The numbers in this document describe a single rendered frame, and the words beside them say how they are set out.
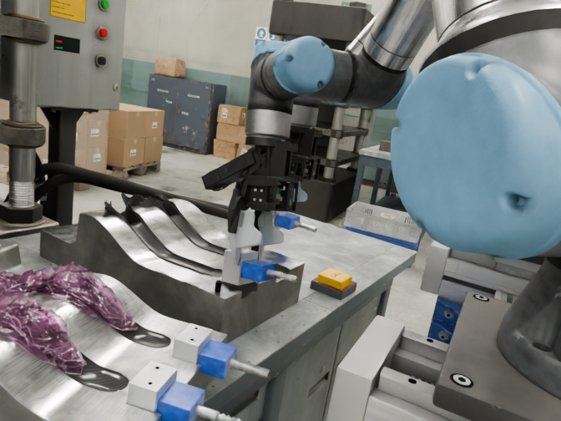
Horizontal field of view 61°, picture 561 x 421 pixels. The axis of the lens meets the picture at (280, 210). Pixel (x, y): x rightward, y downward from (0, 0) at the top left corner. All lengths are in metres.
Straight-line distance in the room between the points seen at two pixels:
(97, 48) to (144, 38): 7.52
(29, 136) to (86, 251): 0.42
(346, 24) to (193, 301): 4.03
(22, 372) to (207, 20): 7.97
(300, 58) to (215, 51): 7.61
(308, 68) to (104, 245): 0.52
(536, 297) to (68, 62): 1.36
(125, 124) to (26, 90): 4.04
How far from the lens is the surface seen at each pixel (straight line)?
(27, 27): 1.31
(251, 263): 0.79
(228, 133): 7.66
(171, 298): 0.86
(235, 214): 0.77
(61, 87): 1.54
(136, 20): 9.25
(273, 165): 0.77
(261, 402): 1.03
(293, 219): 1.08
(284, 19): 4.88
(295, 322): 0.93
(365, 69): 0.73
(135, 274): 0.91
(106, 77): 1.62
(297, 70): 0.66
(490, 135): 0.27
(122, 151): 5.40
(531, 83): 0.28
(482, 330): 0.49
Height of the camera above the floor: 1.23
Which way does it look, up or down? 14 degrees down
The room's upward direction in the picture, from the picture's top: 9 degrees clockwise
